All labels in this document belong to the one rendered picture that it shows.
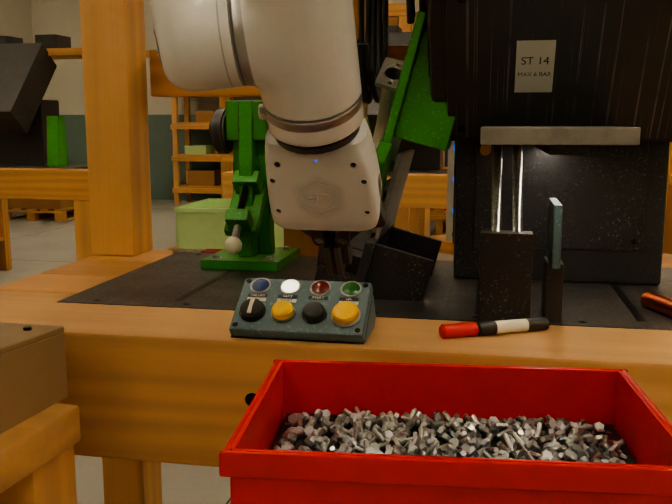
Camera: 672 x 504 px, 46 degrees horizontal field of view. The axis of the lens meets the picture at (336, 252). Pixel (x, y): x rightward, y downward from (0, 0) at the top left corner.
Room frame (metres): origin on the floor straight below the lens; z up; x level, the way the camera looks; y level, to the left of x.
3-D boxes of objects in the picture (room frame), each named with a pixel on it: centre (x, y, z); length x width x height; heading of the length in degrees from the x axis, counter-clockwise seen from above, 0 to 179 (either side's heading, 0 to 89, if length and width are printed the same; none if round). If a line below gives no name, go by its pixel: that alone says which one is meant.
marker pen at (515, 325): (0.87, -0.18, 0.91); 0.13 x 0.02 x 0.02; 106
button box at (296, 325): (0.88, 0.04, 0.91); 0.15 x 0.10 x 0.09; 79
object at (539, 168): (1.25, -0.34, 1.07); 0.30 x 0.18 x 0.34; 79
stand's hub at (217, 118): (1.34, 0.19, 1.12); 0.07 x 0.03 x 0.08; 169
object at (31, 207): (9.85, 3.46, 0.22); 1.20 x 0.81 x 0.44; 170
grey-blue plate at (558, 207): (0.97, -0.27, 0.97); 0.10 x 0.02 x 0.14; 169
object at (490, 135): (1.03, -0.27, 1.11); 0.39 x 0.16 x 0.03; 169
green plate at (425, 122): (1.09, -0.12, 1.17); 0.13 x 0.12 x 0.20; 79
